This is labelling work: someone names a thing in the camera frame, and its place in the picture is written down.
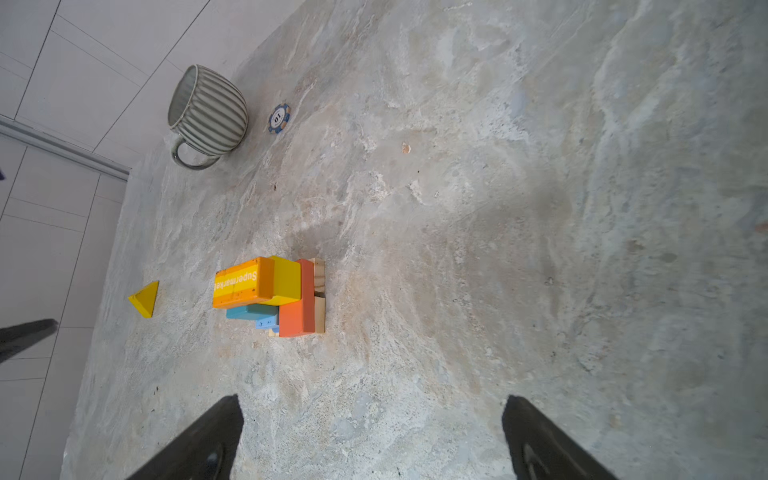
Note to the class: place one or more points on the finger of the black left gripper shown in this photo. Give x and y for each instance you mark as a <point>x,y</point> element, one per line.
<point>17,338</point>

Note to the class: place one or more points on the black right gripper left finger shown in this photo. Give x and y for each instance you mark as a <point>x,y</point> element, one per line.
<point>205,450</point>

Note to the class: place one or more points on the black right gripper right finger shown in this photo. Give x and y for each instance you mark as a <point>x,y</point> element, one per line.
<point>539,449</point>

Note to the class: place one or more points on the yellow wedge block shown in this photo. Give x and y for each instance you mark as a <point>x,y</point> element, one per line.
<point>144,300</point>

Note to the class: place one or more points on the light blue rectangular block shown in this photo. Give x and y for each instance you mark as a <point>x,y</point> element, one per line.
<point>270,324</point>

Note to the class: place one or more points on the teal cube block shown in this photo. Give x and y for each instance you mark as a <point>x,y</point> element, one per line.
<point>253,312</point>

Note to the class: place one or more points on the orange-red rectangular block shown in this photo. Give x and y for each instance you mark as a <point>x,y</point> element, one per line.
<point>298,318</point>

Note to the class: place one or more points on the orange Supermarket block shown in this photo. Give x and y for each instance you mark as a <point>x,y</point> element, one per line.
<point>248,283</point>

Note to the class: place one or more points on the yellow cube block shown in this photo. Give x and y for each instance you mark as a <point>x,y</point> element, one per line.
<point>286,282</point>

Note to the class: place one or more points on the plain wood grooved block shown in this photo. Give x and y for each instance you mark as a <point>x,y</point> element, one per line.
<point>319,276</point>

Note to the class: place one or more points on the striped ceramic mug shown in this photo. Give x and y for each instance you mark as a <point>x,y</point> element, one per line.
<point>209,114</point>

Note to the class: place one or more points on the blue poker chip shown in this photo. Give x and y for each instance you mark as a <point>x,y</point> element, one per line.
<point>279,118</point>

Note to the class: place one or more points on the left corner frame post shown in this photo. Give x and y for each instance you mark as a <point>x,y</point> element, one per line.
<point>45,142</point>

